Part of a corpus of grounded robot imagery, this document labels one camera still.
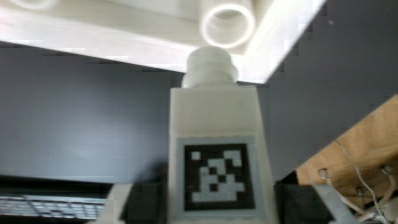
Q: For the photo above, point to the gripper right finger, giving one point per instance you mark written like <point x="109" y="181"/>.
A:
<point x="310" y="205"/>

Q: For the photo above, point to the white table leg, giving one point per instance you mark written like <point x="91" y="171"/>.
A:
<point x="219" y="188"/>

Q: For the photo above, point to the wooden board with wires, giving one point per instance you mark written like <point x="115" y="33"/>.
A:
<point x="356" y="166"/>

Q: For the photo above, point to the black keyboard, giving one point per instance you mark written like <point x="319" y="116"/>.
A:
<point x="51" y="206"/>

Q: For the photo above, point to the white square table top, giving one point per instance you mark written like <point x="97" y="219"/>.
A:
<point x="148" y="31"/>

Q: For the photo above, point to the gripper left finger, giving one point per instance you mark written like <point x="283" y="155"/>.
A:
<point x="136" y="203"/>

